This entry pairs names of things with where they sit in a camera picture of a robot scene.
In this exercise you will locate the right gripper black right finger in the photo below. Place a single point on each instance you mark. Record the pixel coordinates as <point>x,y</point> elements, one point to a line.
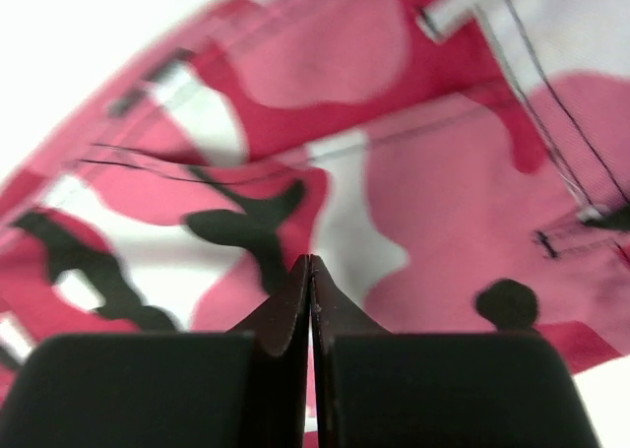
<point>505,388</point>

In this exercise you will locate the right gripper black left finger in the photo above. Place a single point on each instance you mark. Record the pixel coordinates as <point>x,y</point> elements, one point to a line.
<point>245,387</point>

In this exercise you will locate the pink camouflage trousers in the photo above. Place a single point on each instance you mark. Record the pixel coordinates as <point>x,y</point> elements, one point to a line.
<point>423,149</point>

